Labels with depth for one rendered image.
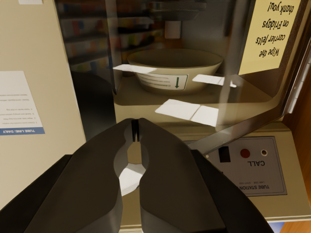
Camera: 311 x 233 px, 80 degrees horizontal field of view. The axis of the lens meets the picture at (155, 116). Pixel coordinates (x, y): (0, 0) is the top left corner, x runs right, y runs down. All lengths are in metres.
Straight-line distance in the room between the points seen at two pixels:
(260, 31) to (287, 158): 0.21
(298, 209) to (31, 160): 0.99
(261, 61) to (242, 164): 0.16
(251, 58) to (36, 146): 0.93
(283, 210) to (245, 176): 0.07
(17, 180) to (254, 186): 1.08
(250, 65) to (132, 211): 0.24
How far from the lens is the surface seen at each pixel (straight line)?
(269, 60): 0.25
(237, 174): 0.31
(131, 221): 0.30
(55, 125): 0.90
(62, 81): 0.80
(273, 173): 0.34
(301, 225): 0.49
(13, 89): 0.89
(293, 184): 0.36
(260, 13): 0.21
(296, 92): 0.35
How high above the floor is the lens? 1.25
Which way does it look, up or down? 29 degrees up
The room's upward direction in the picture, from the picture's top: 180 degrees clockwise
